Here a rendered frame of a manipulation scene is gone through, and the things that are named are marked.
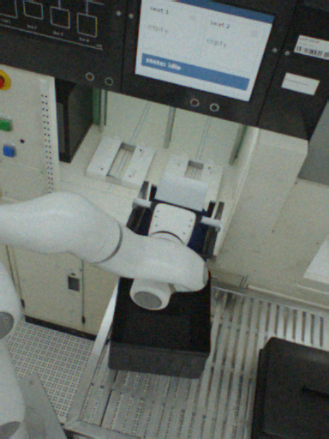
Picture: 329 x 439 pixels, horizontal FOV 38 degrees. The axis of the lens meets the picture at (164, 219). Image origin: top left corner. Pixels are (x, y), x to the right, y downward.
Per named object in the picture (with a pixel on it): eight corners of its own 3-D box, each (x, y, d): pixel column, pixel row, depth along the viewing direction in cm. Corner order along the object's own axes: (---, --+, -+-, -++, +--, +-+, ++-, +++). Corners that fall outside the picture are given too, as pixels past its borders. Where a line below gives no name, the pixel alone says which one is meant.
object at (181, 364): (118, 289, 159) (121, 258, 146) (200, 299, 161) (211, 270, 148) (106, 369, 141) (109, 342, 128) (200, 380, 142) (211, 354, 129)
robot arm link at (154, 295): (178, 240, 105) (140, 241, 109) (164, 289, 97) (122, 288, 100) (188, 264, 111) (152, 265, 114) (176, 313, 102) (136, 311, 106)
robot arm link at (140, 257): (160, 209, 80) (212, 257, 106) (78, 213, 86) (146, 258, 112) (155, 262, 77) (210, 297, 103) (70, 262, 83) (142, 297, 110)
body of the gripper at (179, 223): (142, 249, 114) (154, 216, 122) (183, 261, 114) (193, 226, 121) (146, 230, 109) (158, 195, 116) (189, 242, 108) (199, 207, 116)
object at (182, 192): (115, 280, 138) (123, 207, 114) (134, 228, 152) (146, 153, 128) (197, 303, 137) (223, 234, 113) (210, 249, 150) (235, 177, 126)
